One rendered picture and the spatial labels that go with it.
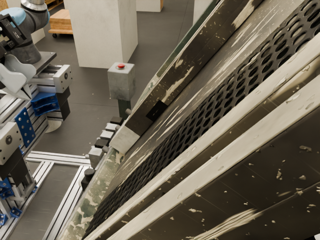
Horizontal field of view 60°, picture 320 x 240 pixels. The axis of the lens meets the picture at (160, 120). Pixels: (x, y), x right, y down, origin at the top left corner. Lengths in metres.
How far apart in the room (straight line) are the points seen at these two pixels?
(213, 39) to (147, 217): 0.59
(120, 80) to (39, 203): 0.90
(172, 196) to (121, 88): 1.40
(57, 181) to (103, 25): 2.11
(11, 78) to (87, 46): 3.13
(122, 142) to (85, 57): 2.82
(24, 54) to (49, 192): 0.89
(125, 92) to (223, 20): 0.96
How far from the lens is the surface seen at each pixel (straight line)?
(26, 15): 1.50
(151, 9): 6.14
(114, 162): 1.03
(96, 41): 3.63
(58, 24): 4.92
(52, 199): 1.89
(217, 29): 0.74
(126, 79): 1.54
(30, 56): 1.48
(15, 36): 0.59
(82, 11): 3.57
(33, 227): 1.81
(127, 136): 1.00
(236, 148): 0.16
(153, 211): 0.22
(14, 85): 0.61
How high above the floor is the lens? 1.61
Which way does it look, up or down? 37 degrees down
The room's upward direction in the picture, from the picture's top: straight up
